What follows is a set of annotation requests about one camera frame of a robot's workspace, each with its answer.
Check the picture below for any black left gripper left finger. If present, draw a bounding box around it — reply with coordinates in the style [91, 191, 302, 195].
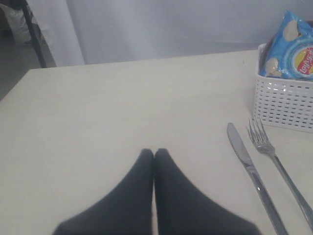
[54, 149, 154, 235]

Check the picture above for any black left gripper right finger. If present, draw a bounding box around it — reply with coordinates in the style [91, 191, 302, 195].
[154, 148, 247, 235]

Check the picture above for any silver metal knife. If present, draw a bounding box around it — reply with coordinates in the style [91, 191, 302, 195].
[226, 122, 289, 235]

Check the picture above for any silver metal fork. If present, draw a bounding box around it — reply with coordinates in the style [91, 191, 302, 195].
[248, 117, 313, 231]

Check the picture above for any white plastic perforated basket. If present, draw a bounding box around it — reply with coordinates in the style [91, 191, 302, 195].
[253, 44, 313, 133]

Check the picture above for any blue chips bag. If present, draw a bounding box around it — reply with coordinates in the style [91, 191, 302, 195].
[259, 10, 313, 82]

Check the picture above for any white curtain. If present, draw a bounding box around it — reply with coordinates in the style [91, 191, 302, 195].
[28, 0, 313, 67]

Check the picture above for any black metal stand pole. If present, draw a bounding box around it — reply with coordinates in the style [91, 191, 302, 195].
[20, 0, 47, 69]

